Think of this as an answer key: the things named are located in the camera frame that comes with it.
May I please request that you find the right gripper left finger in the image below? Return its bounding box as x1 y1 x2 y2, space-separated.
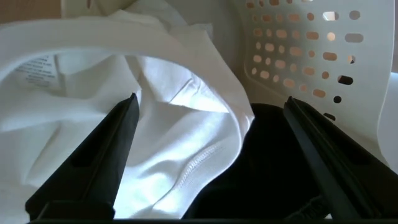
25 92 140 220

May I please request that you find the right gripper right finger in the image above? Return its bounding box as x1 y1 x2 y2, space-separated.
282 95 398 219

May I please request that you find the white printed t-shirt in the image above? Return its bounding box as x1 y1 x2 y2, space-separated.
0 7 256 224

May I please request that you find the white laundry basket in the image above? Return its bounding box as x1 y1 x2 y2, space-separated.
60 0 398 175

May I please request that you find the black garment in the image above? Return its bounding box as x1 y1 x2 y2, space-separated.
182 102 335 220

